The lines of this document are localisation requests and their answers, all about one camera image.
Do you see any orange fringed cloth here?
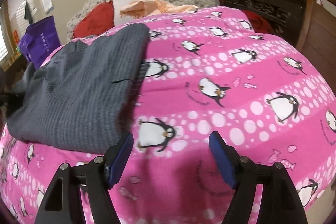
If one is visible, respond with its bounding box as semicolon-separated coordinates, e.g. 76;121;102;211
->
120;0;199;19

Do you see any pink penguin blanket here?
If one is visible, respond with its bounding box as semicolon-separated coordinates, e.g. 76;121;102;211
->
1;6;335;223

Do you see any purple tote bag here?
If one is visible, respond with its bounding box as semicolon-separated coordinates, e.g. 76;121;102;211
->
19;16;61;69

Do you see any red heart cushion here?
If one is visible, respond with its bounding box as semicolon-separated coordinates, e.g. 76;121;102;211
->
73;1;114;38

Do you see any dark carved wooden headboard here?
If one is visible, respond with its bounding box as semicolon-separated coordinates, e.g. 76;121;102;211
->
220;0;307;46

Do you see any white pillow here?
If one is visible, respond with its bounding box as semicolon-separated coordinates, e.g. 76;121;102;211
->
112;0;171;27

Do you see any grey pinstriped suit jacket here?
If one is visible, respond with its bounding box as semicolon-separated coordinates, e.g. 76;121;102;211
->
1;23;149;154

